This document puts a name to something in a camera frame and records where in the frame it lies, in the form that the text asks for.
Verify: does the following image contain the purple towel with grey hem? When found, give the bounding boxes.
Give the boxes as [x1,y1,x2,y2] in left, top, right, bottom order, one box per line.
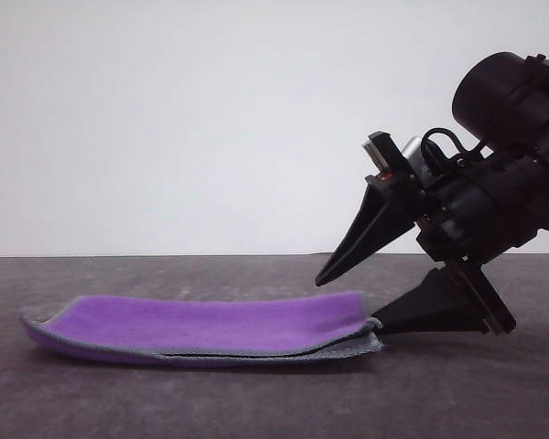
[18,290,388,367]

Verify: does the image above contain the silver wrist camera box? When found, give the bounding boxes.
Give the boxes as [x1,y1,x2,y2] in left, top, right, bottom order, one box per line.
[400,134,436,184]

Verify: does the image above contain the black camera cable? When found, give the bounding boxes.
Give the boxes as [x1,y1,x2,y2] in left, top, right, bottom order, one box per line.
[419,127,486,177]

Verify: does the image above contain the grey table cloth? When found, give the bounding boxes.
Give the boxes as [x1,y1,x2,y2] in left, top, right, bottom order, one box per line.
[0,252,549,439]

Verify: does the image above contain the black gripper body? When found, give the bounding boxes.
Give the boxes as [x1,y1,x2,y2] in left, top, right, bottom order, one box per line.
[362,131,549,337]

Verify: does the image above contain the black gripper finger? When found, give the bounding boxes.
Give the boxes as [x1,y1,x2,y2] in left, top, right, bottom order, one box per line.
[370,267,490,335]
[314,176,418,289]

